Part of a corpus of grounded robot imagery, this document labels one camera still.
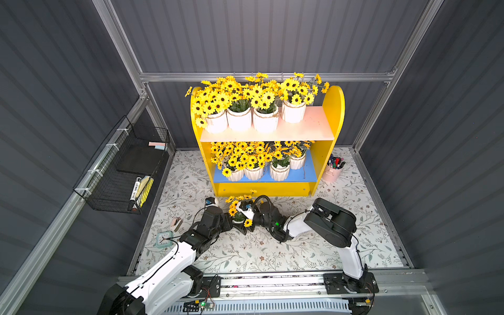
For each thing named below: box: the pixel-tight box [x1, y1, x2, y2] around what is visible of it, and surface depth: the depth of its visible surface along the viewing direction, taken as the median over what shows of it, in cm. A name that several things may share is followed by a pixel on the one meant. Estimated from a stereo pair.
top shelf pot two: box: [222, 75, 252, 133], surface depth 68 cm
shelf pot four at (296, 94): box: [279, 72, 330, 124], surface depth 68 cm
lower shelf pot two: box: [239, 141, 266, 181], surface depth 80 cm
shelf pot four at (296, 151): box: [282, 140, 316, 170], surface depth 90 cm
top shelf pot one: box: [185, 76, 233, 134], surface depth 63 cm
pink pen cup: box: [322, 153, 346, 182], surface depth 99 cm
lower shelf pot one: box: [210, 141, 246, 182], surface depth 84 cm
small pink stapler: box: [170, 216, 184, 233], surface depth 90 cm
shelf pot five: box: [225, 189, 258, 236], surface depth 82 cm
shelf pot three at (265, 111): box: [250, 72, 281, 134], surface depth 65 cm
